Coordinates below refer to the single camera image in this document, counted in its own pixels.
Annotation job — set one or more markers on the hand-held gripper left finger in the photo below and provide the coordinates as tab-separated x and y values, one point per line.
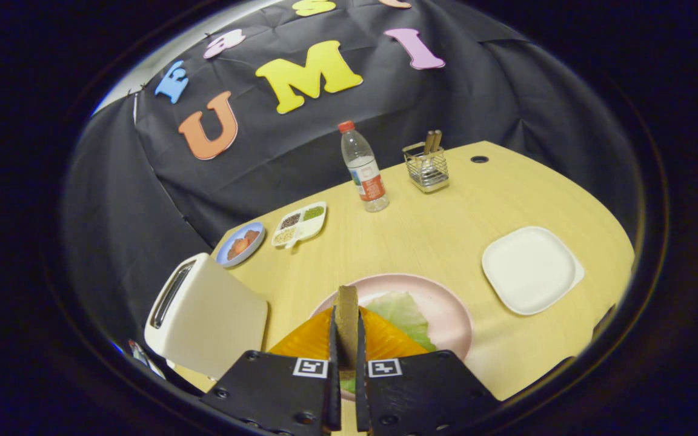
332	393

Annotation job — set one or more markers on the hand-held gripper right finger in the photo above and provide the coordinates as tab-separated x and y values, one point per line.
361	393

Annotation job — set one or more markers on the plain brown bread slice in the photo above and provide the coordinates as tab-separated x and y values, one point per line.
346	327

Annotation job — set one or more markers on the green lettuce leaf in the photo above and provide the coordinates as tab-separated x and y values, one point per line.
406	318

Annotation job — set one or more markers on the pink round plate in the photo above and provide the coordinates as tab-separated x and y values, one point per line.
446	309

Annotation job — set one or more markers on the white toaster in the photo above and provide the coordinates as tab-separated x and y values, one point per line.
216	321

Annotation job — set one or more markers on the pile of pale beans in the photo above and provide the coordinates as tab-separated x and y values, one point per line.
284	236

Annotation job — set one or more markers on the white divided dish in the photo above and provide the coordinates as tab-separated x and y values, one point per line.
306	230

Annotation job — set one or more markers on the pile of dark beans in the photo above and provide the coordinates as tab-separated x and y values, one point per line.
290	220

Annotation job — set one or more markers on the small blue plate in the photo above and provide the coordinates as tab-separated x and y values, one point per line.
222	253

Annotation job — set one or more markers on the pile of green beans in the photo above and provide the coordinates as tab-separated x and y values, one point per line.
313	212

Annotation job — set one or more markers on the white square plate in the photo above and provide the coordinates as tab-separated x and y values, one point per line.
531	269

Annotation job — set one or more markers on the clear plastic water bottle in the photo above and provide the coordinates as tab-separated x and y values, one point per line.
361	163

